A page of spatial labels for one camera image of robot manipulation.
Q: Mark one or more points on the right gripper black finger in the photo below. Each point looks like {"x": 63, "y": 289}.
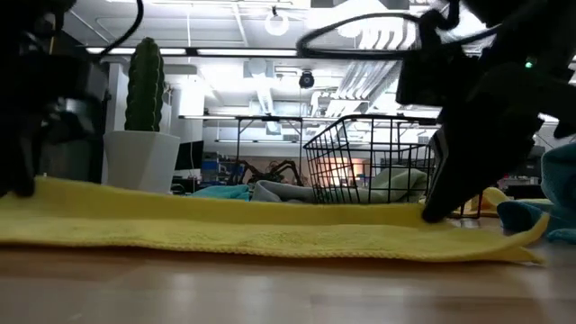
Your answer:
{"x": 477, "y": 157}

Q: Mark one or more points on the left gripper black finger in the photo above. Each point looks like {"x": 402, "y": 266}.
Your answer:
{"x": 20, "y": 157}

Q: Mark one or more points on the green microfiber towel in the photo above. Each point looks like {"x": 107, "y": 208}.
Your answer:
{"x": 396, "y": 184}

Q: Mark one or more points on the teal microfiber towel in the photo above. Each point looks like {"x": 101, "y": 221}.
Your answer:
{"x": 225, "y": 192}
{"x": 558, "y": 189}

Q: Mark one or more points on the yellow microfiber towel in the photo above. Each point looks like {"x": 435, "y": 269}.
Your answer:
{"x": 492, "y": 200}
{"x": 270, "y": 229}

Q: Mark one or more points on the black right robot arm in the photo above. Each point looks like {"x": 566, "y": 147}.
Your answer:
{"x": 517, "y": 27}

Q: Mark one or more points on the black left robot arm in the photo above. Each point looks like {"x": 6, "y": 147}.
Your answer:
{"x": 27, "y": 22}

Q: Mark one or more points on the background black robot arm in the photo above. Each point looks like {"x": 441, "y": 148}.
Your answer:
{"x": 278, "y": 176}
{"x": 260, "y": 176}

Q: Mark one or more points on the grey microfiber towel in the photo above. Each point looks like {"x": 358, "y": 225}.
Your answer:
{"x": 279, "y": 192}

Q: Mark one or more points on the green cactus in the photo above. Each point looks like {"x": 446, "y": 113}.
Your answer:
{"x": 144, "y": 85}

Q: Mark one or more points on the white faceted plant pot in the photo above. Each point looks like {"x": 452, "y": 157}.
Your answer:
{"x": 139, "y": 162}

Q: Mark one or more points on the dark computer monitor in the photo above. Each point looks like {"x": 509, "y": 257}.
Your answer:
{"x": 189, "y": 155}

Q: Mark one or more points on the long ceiling light strip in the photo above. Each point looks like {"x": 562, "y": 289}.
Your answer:
{"x": 247, "y": 52}

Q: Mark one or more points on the round ceiling lamp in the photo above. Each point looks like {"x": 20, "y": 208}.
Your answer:
{"x": 276, "y": 33}

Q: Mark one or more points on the round black camera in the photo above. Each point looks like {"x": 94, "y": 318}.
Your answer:
{"x": 306, "y": 79}

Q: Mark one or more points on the black metal frame stand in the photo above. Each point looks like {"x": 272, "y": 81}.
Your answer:
{"x": 270, "y": 119}

